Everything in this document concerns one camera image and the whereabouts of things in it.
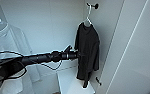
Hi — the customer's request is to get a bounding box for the white wardrobe body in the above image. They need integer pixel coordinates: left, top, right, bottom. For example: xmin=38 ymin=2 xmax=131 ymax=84
xmin=0 ymin=0 xmax=125 ymax=94

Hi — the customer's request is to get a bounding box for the black wardrobe hook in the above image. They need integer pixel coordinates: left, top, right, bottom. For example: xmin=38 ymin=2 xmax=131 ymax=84
xmin=86 ymin=2 xmax=100 ymax=10

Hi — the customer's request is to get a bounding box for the black garment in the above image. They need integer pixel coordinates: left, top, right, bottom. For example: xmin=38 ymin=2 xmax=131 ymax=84
xmin=74 ymin=22 xmax=101 ymax=88

